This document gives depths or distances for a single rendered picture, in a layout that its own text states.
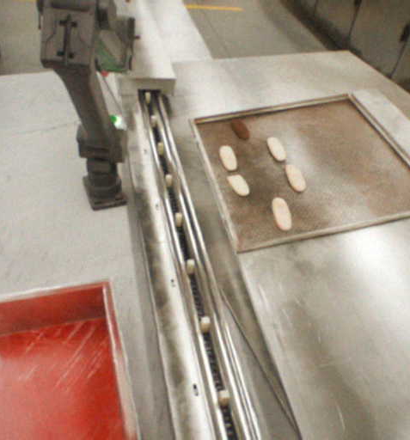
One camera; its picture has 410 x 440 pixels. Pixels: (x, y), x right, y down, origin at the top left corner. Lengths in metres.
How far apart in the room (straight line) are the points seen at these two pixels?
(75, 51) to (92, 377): 0.53
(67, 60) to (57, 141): 0.60
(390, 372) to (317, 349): 0.12
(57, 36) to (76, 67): 0.05
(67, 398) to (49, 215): 0.45
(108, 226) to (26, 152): 0.36
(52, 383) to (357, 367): 0.51
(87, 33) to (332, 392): 0.67
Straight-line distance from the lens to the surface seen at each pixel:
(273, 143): 1.16
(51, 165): 1.21
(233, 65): 1.82
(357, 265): 0.92
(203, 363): 0.79
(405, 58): 3.61
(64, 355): 0.83
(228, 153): 1.12
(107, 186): 1.05
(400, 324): 0.86
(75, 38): 0.71
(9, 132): 1.35
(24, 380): 0.82
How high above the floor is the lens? 1.55
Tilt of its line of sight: 43 degrees down
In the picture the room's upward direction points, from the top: 10 degrees clockwise
